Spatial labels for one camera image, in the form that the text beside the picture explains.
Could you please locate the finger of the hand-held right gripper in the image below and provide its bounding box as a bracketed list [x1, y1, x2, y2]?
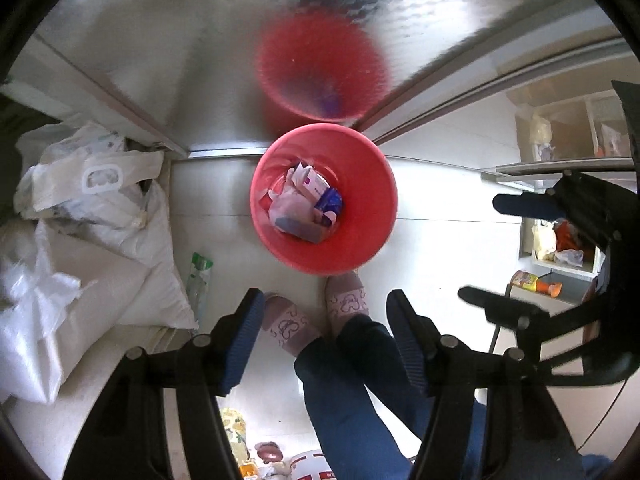
[458, 285, 631, 386]
[492, 170, 626, 248]

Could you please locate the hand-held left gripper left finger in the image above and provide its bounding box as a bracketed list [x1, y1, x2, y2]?
[62, 287, 266, 480]

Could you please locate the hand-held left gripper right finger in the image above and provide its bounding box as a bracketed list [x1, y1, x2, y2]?
[386, 289, 586, 480]

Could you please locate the red plastic bin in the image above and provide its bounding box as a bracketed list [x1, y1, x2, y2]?
[250, 122, 398, 276]

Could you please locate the orange yellow snack packet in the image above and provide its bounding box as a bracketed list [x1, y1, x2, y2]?
[510, 270, 563, 296]

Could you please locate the pink slipper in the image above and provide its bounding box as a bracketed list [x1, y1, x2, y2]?
[262, 294, 323, 356]
[325, 275, 371, 333]

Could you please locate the clear green plastic bottle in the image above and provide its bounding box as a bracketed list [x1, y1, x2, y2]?
[187, 252, 213, 321]

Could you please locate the white shelf unit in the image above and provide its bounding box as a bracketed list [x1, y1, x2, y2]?
[515, 95, 640, 281]

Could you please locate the yellow printed packet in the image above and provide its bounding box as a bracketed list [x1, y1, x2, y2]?
[220, 407, 251, 480]

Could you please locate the white round tub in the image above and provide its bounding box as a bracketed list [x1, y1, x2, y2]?
[285, 450, 346, 480]

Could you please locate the white woven sack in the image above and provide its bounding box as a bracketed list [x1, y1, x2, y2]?
[0, 180, 198, 406]

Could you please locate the steel cabinet door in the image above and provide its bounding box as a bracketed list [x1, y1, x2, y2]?
[35, 0, 621, 158]

